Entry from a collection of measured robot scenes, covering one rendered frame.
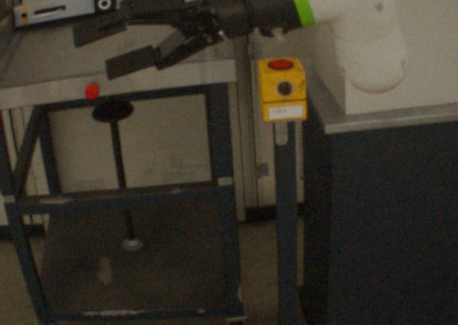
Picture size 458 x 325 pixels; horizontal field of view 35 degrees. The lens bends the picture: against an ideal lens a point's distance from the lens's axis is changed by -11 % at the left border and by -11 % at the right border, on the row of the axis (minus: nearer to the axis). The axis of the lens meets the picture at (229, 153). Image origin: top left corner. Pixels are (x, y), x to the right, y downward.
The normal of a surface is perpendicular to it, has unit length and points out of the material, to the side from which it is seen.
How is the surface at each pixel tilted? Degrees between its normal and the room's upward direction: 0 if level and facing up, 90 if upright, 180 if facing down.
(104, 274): 0
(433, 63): 90
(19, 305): 0
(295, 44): 90
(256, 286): 0
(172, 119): 90
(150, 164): 90
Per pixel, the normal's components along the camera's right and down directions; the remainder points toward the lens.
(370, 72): -0.22, 0.65
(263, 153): 0.08, 0.47
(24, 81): -0.07, -0.88
